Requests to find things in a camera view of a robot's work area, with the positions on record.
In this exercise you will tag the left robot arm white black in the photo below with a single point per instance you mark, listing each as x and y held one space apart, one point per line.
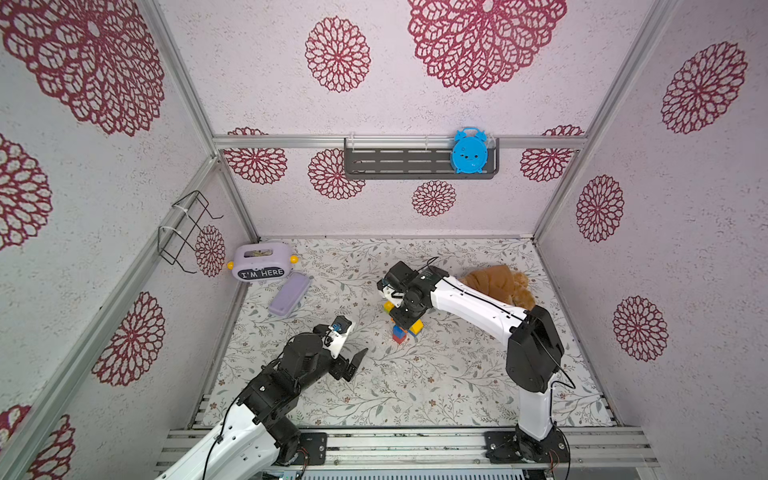
255 431

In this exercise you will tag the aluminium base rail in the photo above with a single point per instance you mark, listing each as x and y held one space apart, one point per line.
381 449

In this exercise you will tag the purple pencil case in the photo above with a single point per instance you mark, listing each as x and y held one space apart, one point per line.
290 294

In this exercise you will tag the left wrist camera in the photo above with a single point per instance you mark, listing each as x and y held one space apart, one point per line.
337 334

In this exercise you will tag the blue alarm clock toy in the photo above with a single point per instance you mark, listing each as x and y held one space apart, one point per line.
469 154

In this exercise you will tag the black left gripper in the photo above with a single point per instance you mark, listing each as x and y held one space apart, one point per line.
340 370

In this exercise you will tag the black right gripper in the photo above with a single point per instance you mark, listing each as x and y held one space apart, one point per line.
405 315

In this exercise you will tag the brown plush teddy bear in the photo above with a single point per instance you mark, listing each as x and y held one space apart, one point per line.
503 284

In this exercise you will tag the grey wall shelf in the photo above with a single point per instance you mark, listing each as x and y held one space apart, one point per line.
396 163

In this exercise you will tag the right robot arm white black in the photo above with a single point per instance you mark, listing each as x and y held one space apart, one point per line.
534 352

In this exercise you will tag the black wire wall rack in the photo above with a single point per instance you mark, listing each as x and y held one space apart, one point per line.
174 239

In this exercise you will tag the purple toy radio clock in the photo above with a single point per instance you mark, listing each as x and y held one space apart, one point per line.
263 261

